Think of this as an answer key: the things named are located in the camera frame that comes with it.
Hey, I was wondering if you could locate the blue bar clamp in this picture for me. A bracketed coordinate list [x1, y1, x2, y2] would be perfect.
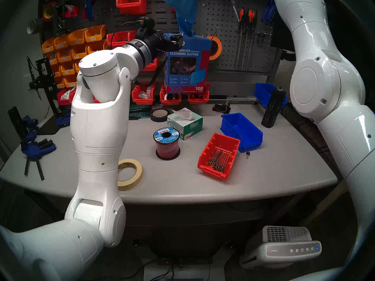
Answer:
[56, 109, 72, 127]
[8, 106, 38, 143]
[21, 138, 57, 181]

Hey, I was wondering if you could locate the green cutting mat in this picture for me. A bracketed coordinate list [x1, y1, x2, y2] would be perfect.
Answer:
[130, 103, 153, 120]

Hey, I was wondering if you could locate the blue plastic storage bin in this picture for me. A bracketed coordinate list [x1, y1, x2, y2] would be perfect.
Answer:
[254, 83, 287, 108]
[221, 112, 263, 153]

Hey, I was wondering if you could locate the red wire spool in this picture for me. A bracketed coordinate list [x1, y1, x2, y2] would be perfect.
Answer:
[153, 127, 181, 161]

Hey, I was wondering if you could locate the grey duct tape roll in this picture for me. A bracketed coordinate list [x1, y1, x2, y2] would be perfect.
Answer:
[27, 18, 44, 35]

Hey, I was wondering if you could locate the green white tissue box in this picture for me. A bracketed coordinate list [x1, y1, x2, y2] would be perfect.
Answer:
[168, 108, 203, 141]

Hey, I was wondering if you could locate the blue microfibre shop towel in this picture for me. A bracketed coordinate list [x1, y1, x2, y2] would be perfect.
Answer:
[159, 0, 197, 24]
[177, 18, 194, 37]

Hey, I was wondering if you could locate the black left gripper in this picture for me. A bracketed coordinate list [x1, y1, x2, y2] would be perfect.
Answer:
[145, 32, 184, 60]

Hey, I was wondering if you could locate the black cylindrical bottle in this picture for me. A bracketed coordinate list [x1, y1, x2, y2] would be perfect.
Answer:
[262, 87, 287, 128]

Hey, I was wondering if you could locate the orange black screwdriver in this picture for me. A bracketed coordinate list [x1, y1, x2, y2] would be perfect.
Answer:
[245, 10, 252, 69]
[238, 9, 246, 70]
[248, 10, 256, 68]

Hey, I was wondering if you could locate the black helping hand stand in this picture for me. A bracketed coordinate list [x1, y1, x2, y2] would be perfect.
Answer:
[27, 56, 59, 117]

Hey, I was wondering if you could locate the grey perforated pegboard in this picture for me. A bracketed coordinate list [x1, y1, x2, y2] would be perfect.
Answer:
[202, 0, 283, 76]

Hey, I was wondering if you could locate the circuit board with battery holder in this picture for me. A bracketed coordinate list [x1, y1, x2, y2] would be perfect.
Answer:
[212, 101, 232, 114]

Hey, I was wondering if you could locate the black tape roll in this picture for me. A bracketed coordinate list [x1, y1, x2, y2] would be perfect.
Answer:
[150, 108, 173, 123]

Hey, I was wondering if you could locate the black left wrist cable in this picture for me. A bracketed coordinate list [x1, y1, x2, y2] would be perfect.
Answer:
[112, 20, 168, 88]

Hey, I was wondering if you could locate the orange tape roll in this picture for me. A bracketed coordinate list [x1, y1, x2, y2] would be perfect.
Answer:
[207, 35, 223, 61]

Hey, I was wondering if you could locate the white air purifier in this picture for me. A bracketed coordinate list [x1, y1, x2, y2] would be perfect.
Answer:
[240, 225, 322, 269]

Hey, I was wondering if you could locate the beige masking tape roll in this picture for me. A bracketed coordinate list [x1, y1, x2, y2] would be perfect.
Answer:
[118, 159, 143, 191]

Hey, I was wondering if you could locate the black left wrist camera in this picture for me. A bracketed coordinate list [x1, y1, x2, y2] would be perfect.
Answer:
[135, 16, 156, 39]

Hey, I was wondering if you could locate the black power strip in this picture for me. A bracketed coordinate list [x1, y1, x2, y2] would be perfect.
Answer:
[157, 256, 213, 268]

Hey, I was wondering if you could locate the blue red towel box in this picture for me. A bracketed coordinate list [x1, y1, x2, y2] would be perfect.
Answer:
[163, 33, 212, 94]

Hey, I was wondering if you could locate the red white tape roll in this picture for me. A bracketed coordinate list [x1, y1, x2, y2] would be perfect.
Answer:
[60, 5, 79, 19]

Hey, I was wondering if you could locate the metal tool holder rail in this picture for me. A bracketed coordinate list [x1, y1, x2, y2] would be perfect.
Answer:
[237, 30, 276, 36]

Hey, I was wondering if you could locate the red plastic storage bin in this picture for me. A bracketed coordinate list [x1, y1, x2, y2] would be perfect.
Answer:
[197, 133, 241, 180]

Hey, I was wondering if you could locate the red yellow tape roll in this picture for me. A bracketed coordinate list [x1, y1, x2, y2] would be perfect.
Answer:
[42, 2, 57, 22]

